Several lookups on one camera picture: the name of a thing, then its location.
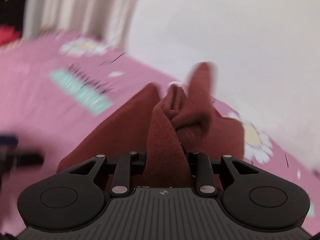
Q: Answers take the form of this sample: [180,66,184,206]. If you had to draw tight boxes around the dark red knit sweater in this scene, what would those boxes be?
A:
[57,62,245,187]

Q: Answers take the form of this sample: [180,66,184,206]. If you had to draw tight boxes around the hanging dark clothes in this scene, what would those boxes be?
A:
[1,0,27,31]

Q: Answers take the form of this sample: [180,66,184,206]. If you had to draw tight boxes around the red cloth pile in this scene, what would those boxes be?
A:
[0,25,21,46]

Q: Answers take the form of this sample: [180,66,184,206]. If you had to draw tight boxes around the cream floral satin curtain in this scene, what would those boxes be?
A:
[22,0,138,49]

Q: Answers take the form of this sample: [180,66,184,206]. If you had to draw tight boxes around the pink floral bed sheet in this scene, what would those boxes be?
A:
[1,34,319,239]

